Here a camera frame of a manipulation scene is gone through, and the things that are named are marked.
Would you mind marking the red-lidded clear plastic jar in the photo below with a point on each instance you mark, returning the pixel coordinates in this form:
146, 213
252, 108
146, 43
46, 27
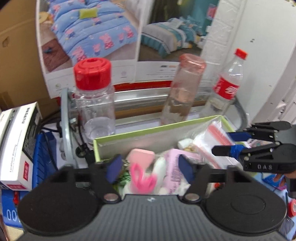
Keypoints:
94, 97

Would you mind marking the pink sponge block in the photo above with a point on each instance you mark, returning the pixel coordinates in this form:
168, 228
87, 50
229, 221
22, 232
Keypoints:
141, 157

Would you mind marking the cola bottle red label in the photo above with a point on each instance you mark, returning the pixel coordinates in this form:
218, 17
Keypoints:
228, 81

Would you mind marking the pink patterned cloth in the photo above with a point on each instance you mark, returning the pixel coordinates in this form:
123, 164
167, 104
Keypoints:
174, 182

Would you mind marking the bedding picture poster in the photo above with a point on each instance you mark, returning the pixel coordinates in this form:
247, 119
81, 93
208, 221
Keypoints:
143, 40

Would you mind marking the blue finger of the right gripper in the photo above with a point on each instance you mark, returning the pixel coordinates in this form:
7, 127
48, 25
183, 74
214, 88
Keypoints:
228, 151
239, 136

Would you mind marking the green cardboard storage box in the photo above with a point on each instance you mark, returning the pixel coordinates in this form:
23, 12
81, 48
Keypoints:
159, 139

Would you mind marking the pink-lidded clear glass bottle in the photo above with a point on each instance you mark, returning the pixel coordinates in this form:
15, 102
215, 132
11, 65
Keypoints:
183, 89

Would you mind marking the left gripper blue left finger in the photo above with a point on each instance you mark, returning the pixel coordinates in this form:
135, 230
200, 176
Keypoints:
113, 168

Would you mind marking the clear zip bag red stripe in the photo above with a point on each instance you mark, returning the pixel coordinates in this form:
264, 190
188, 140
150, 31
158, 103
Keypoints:
213, 135

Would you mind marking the white knotted towel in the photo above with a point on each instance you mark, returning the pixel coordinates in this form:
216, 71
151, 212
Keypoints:
159, 169

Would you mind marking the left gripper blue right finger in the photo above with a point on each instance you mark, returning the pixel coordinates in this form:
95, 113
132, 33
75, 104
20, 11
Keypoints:
188, 169

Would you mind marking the artificial succulent plant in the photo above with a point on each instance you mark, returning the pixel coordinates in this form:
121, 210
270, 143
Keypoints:
123, 178

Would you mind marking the blue tissue pack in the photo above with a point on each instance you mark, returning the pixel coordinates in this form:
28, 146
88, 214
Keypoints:
269, 179

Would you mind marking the blue box under carton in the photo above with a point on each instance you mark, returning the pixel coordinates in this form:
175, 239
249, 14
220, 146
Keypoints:
44, 161

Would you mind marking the white black red carton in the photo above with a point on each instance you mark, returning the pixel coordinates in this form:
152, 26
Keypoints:
18, 139

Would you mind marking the grey metal clamp bracket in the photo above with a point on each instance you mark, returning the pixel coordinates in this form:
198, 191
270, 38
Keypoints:
67, 135

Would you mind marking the brown cardboard box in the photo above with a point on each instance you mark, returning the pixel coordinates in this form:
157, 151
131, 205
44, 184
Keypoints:
22, 80

